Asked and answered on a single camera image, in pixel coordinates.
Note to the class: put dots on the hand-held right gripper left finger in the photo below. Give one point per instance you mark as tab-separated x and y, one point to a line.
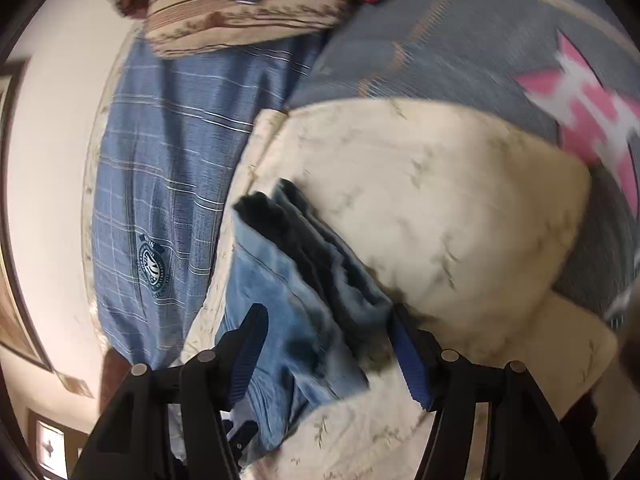
245	360

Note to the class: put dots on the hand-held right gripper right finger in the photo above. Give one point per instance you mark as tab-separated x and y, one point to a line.
412	360

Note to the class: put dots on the blue denim pants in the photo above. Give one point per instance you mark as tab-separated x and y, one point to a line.
280	320

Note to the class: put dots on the cream leaf-print sheet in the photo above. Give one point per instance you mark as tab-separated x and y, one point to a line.
425	200

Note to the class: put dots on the wooden door with glass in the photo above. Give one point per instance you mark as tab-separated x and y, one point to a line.
50	445

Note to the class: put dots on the blue plaid sofa cover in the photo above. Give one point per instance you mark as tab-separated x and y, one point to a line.
165	160

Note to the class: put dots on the striped beige cushion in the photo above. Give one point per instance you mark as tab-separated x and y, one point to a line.
240	20

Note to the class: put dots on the small wall plaque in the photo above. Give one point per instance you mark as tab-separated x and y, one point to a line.
74	385

